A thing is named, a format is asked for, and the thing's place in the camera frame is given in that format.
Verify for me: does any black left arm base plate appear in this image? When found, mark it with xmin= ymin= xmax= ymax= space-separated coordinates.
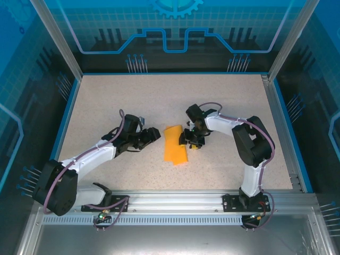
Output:
xmin=81 ymin=195 xmax=131 ymax=213

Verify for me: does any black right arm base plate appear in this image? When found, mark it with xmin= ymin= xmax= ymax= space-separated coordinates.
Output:
xmin=222 ymin=193 xmax=269 ymax=213

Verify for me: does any metal bottom tray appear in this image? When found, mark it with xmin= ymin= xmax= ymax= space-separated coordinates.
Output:
xmin=15 ymin=207 xmax=337 ymax=255

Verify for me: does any aluminium side rail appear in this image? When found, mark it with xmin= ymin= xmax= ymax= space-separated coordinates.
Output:
xmin=261 ymin=74 xmax=305 ymax=192

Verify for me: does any aluminium frame post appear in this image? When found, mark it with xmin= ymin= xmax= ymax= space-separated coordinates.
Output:
xmin=29 ymin=0 xmax=83 ymax=80
xmin=268 ymin=0 xmax=321 ymax=82

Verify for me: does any slotted grey cable duct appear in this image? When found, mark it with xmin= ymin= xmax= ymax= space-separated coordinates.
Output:
xmin=42 ymin=215 xmax=245 ymax=225

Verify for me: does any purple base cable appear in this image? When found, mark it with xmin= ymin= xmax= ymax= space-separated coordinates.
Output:
xmin=240 ymin=191 xmax=276 ymax=231
xmin=81 ymin=198 xmax=131 ymax=232

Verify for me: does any long aluminium base rail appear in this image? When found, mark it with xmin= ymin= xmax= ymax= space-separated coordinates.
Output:
xmin=34 ymin=190 xmax=318 ymax=213

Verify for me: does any blue table edge strip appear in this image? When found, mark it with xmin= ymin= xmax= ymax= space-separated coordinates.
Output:
xmin=39 ymin=78 xmax=82 ymax=193
xmin=273 ymin=79 xmax=315 ymax=193

